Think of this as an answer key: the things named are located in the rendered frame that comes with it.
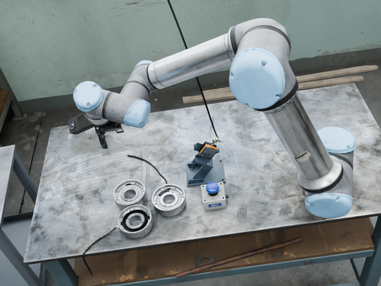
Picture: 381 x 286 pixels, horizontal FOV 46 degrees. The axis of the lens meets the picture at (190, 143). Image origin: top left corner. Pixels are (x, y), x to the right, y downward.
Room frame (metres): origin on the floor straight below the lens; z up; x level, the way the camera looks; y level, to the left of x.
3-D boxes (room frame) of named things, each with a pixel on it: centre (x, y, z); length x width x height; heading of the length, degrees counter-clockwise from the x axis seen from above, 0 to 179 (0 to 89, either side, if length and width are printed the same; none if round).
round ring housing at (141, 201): (0.93, 0.22, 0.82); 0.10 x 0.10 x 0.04
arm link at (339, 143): (0.83, -0.39, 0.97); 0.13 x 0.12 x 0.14; 158
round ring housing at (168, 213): (0.88, 0.10, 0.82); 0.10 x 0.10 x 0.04
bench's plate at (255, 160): (1.04, -0.05, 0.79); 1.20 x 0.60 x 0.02; 87
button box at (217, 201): (0.87, -0.05, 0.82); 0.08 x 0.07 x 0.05; 87
